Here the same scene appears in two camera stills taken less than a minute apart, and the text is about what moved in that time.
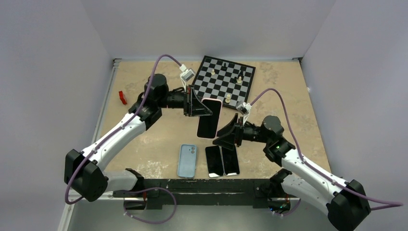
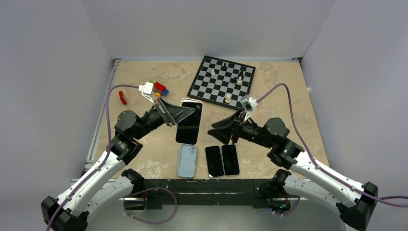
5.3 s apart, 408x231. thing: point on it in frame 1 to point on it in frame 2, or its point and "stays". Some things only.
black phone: (214, 161) stays
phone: (209, 126) to (188, 132)
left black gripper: (193, 106) to (174, 113)
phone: (230, 161) stays
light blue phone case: (187, 160) stays
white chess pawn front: (227, 100) stays
